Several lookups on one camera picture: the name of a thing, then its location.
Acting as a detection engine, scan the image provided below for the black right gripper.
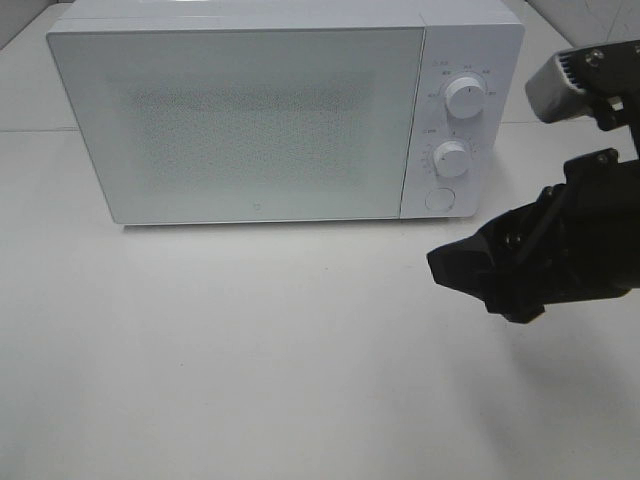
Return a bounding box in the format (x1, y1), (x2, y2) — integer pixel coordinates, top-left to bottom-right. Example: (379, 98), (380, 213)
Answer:
(426, 148), (639, 324)

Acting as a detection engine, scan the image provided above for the white door release button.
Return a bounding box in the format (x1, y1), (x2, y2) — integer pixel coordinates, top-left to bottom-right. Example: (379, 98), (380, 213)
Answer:
(425, 188), (456, 212)

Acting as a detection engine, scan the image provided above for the white timer knob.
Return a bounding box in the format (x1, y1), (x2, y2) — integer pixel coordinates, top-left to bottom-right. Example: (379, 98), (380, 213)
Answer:
(433, 140), (471, 178)

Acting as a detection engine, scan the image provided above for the white microwave door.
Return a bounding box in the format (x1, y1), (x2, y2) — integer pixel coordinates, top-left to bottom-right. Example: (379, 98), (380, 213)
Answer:
(48, 28), (424, 225)

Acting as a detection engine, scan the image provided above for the upper white power knob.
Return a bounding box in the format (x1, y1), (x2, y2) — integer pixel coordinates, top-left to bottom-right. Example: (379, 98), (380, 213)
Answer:
(444, 73), (486, 120)

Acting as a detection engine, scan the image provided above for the white microwave oven body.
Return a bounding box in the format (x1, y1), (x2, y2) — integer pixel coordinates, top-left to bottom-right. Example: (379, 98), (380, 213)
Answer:
(46, 1), (524, 223)

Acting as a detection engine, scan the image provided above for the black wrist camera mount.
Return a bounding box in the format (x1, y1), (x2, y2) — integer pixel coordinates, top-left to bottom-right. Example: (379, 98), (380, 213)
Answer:
(525, 40), (639, 131)

